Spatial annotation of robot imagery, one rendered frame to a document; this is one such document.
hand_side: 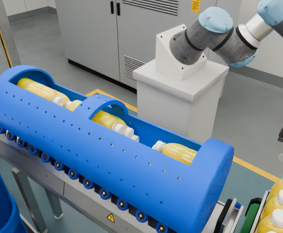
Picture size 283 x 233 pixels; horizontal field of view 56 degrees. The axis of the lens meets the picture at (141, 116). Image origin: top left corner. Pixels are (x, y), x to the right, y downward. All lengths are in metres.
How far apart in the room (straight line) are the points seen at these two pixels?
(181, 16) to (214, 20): 1.41
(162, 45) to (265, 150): 1.78
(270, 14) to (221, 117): 2.32
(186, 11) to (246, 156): 1.35
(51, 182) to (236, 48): 0.89
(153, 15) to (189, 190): 2.13
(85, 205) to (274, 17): 0.84
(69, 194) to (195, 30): 0.79
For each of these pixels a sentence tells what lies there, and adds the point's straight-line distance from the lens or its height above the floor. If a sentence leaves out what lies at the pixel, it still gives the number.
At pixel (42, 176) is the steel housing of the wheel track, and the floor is 0.86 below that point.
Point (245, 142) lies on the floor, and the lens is 2.72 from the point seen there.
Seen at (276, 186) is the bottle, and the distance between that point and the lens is 0.93.
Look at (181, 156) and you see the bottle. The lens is 0.82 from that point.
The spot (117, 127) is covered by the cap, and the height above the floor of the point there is 1.18.
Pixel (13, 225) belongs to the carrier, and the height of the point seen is 0.59.
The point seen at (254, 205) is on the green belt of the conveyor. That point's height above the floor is 0.89.
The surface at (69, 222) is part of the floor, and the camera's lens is 2.07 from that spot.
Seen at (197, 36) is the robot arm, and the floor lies 1.34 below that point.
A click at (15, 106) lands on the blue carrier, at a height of 1.18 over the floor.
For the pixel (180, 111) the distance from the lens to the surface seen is 1.17.
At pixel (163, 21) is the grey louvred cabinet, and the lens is 2.58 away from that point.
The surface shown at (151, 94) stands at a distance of 1.23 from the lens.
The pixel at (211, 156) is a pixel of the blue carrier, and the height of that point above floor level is 1.23.
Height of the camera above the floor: 1.72
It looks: 37 degrees down
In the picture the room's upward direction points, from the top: straight up
